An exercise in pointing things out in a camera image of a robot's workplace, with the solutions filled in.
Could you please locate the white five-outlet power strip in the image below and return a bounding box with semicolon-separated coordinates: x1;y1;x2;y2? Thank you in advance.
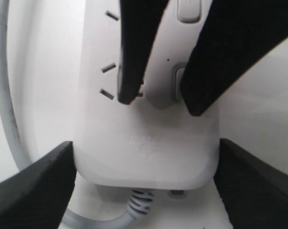
73;0;219;190

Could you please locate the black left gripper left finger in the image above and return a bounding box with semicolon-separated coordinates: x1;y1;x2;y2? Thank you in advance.
0;141;76;229

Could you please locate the grey power cord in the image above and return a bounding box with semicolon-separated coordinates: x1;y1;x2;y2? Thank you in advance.
0;0;154;229

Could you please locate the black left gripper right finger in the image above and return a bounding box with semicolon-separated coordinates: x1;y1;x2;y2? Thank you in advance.
214;138;288;229

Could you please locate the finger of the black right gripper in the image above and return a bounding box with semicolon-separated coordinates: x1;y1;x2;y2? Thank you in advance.
117;0;168;104
181;0;288;116

